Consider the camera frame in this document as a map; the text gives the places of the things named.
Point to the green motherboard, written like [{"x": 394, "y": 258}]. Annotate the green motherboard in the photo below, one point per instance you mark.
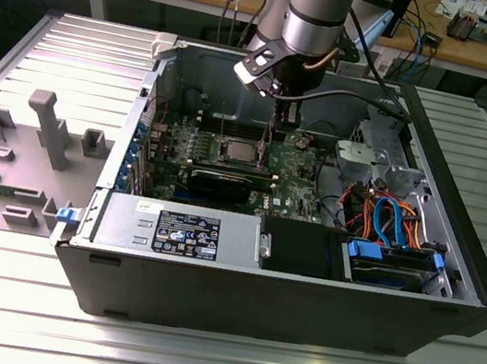
[{"x": 289, "y": 185}]

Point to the CPU socket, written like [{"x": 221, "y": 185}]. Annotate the CPU socket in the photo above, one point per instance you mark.
[{"x": 214, "y": 157}]

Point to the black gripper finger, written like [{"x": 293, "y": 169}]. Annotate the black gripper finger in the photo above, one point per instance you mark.
[
  {"x": 292, "y": 114},
  {"x": 279, "y": 111}
]

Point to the grey parts rack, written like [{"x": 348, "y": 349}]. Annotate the grey parts rack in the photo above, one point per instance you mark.
[{"x": 16, "y": 172}]

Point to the black PC case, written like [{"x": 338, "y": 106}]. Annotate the black PC case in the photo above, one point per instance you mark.
[{"x": 251, "y": 305}]

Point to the silver CPU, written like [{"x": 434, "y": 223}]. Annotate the silver CPU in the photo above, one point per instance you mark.
[{"x": 239, "y": 152}]

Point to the black graphics card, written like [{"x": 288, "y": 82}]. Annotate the black graphics card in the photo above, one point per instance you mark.
[{"x": 219, "y": 185}]

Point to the silver metal drive cage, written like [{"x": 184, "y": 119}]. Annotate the silver metal drive cage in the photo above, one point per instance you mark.
[{"x": 360, "y": 155}]

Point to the small black device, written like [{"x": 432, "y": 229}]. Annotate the small black device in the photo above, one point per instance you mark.
[{"x": 433, "y": 38}]

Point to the black power supply label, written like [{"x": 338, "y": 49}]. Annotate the black power supply label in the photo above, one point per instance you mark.
[{"x": 187, "y": 235}]

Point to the white paper sheet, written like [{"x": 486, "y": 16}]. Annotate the white paper sheet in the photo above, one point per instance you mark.
[{"x": 451, "y": 4}]

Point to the hard disk in blue carrier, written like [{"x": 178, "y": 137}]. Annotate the hard disk in blue carrier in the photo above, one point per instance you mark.
[{"x": 387, "y": 273}]

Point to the blue plastic clip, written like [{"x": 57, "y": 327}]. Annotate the blue plastic clip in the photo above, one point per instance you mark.
[{"x": 67, "y": 215}]

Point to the silver power supply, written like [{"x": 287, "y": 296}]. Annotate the silver power supply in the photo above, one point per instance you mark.
[{"x": 125, "y": 218}]

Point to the tall black box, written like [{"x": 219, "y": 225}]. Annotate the tall black box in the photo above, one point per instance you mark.
[{"x": 400, "y": 12}]

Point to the black and white wrist camera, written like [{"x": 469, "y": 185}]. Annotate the black and white wrist camera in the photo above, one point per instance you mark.
[{"x": 247, "y": 73}]

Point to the silver coin cell battery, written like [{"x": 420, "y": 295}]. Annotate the silver coin cell battery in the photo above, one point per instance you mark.
[{"x": 302, "y": 144}]

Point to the grey plastic case latch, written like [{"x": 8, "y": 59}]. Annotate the grey plastic case latch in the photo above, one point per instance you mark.
[{"x": 163, "y": 45}]

